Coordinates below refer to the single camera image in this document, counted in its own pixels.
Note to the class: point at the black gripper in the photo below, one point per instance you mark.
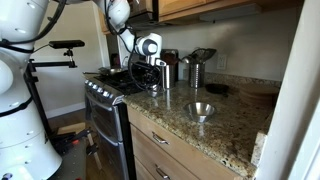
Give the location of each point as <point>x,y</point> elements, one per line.
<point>150,72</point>

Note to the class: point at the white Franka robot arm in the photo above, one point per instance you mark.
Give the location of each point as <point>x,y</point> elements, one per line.
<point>20,133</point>

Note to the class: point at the perforated steel utensil holder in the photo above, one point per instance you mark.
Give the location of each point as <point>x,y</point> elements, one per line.
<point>169,76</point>
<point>196,75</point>

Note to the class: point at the metal ladle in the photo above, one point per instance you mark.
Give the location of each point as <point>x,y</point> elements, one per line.
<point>186,60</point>

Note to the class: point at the steel frying pan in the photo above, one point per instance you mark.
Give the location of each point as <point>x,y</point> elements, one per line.
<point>111,70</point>

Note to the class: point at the stainless steel stove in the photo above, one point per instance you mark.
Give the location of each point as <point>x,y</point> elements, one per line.
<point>106,123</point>

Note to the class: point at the kitchen base cabinet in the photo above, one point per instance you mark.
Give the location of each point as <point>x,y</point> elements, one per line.
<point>173,156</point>

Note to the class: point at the black red clamp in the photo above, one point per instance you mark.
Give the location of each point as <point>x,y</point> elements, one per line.
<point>76,136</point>

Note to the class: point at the stack of round wooden trivets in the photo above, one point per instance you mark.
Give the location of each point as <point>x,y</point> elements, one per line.
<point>258,95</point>

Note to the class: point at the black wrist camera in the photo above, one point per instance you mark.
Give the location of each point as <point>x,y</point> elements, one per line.
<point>138,66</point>

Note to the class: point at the white wall outlet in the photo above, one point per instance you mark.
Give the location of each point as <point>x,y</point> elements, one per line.
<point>222,61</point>

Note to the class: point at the black stereo camera bar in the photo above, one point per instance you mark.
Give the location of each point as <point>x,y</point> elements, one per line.
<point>66,44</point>

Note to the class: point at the wooden wall cabinet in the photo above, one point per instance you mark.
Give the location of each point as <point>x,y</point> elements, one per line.
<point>213,5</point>

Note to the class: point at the black camera stand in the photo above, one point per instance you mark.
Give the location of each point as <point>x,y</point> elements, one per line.
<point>33,86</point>

